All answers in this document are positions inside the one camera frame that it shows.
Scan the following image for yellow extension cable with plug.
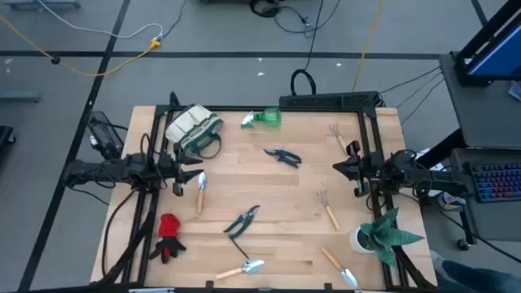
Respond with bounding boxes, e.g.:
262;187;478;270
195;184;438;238
0;14;163;78

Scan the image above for person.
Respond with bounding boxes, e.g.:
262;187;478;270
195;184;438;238
429;250;521;293

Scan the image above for black power strip box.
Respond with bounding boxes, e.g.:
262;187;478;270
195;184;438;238
278;90;380;109

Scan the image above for black floor cable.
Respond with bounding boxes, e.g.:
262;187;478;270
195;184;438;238
162;0;188;40

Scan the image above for white floor cable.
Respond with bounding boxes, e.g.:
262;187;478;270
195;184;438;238
36;0;164;41

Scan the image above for grey desk top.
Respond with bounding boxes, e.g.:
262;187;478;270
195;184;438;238
438;51;521;150

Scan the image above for beige green canvas gardening bag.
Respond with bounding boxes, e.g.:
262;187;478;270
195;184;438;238
164;103;225;160

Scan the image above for green plant in white pot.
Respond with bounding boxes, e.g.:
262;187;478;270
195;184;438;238
348;207;426;268

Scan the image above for black cable bundle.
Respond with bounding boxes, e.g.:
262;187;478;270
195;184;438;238
247;0;326;40

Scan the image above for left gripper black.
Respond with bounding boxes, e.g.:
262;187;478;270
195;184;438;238
156;142;204;198

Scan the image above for black floor object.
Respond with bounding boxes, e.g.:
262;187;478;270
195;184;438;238
0;125;17;158

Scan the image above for pruning shears dark green handles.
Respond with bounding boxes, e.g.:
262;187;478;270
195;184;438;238
263;148;303;170

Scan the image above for small trowel wooden handle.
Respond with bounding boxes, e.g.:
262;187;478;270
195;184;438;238
196;171;208;216
320;247;360;290

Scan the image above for green plastic spray bottle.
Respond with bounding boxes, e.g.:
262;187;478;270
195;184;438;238
239;106;283;130

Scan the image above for thin black cable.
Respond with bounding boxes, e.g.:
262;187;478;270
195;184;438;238
400;78;445;125
396;72;444;110
378;66;443;95

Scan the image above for red and black gardening gloves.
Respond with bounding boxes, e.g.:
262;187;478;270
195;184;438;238
148;212;188;265

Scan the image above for black looped cable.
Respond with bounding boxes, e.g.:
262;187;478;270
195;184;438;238
289;0;326;98

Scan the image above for backlit rainbow keyboard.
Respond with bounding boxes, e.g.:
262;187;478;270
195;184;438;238
470;161;521;203

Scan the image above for black computer monitor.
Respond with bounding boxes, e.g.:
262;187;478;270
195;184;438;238
453;0;521;87

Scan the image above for hand rake wooden handle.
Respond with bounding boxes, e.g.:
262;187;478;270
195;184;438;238
328;123;348;152
316;189;341;232

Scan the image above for wide scoop trowel wooden handle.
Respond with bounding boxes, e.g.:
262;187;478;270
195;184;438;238
214;259;266;281

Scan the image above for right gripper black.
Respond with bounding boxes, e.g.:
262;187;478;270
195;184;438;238
332;139;384;198

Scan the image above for black power supply box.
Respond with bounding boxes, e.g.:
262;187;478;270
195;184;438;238
85;110;125;160

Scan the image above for black desk leg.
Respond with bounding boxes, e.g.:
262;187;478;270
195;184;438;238
414;129;466;170

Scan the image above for white and blue can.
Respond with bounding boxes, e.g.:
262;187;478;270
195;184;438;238
437;190;467;212

